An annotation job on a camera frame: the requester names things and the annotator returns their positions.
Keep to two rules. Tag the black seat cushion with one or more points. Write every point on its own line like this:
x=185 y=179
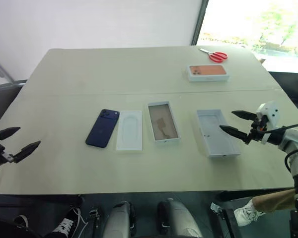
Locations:
x=290 y=86
x=3 y=101

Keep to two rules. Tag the dark window frame post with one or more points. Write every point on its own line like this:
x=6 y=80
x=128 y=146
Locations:
x=200 y=22

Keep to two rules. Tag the dark blue smartphone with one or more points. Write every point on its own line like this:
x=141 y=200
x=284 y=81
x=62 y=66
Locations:
x=102 y=129

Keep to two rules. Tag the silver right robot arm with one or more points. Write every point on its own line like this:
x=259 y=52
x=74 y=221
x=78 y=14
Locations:
x=291 y=138

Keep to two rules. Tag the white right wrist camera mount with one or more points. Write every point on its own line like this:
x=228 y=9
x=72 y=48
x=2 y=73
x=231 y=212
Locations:
x=272 y=111

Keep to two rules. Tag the grey rounded robot leg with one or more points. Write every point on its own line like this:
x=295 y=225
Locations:
x=176 y=218
x=118 y=220

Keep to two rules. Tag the white box base brown interior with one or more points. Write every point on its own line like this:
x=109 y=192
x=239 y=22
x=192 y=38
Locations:
x=162 y=124

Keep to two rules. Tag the grey box lid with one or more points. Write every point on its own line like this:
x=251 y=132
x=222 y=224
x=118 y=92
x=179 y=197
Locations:
x=219 y=143

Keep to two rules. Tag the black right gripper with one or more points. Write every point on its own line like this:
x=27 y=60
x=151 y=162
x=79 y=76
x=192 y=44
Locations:
x=258 y=129

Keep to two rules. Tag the white moulded tray insert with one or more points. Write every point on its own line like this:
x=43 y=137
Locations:
x=129 y=131

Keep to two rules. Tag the black sneaker white laces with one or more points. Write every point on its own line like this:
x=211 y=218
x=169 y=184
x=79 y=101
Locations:
x=68 y=221

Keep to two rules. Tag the person's bare lower leg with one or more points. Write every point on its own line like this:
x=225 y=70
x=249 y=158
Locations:
x=273 y=200

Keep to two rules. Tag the closed box orange phone print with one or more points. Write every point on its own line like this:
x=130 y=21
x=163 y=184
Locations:
x=207 y=72

